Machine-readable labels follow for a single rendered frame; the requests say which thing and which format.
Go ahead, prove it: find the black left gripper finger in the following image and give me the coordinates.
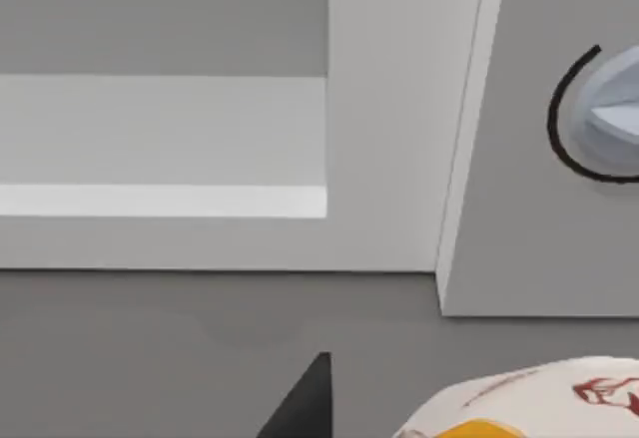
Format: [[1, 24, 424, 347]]
[[256, 351, 333, 438]]

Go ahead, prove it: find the white cup with red print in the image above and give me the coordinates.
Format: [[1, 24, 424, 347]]
[[391, 355, 639, 438]]

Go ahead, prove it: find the pale grey microwave knob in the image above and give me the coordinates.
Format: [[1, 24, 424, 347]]
[[546, 44, 639, 184]]

